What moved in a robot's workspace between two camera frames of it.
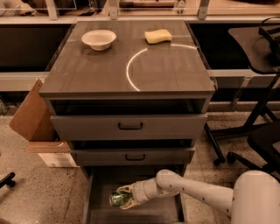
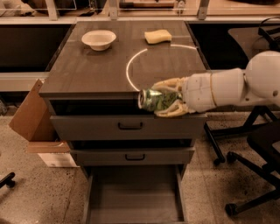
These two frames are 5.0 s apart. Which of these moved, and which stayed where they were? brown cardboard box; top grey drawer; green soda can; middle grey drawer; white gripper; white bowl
Moved: white gripper; green soda can
Stayed: brown cardboard box; middle grey drawer; white bowl; top grey drawer
